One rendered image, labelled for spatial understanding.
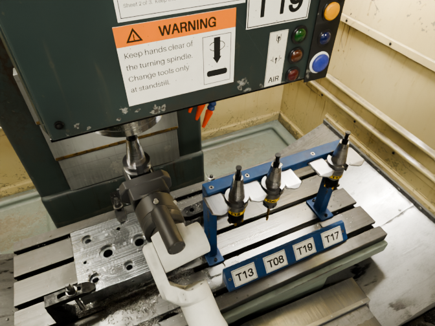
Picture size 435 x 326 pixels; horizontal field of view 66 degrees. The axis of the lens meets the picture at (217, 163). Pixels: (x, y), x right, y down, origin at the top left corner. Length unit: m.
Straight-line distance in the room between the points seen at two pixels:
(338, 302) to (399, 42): 0.94
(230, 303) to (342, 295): 0.45
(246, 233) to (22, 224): 1.11
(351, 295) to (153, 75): 1.11
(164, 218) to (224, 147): 1.38
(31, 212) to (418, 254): 1.70
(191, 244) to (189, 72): 0.33
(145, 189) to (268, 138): 1.40
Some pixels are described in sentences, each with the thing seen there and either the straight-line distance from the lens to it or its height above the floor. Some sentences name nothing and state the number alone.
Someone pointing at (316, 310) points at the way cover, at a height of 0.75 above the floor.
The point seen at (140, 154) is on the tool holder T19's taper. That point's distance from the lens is 0.78.
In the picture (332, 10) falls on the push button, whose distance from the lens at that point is 0.55.
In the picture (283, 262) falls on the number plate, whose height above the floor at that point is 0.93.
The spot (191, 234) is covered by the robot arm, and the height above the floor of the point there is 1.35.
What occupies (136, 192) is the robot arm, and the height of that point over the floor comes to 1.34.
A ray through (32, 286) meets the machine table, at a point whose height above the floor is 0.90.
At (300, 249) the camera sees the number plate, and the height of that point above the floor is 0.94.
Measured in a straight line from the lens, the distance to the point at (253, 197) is 0.89.
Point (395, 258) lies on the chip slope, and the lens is 1.46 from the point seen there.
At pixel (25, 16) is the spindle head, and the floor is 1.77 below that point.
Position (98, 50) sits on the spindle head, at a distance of 0.43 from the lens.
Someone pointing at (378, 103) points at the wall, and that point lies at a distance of 1.53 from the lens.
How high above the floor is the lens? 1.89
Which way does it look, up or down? 44 degrees down
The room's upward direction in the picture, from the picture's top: straight up
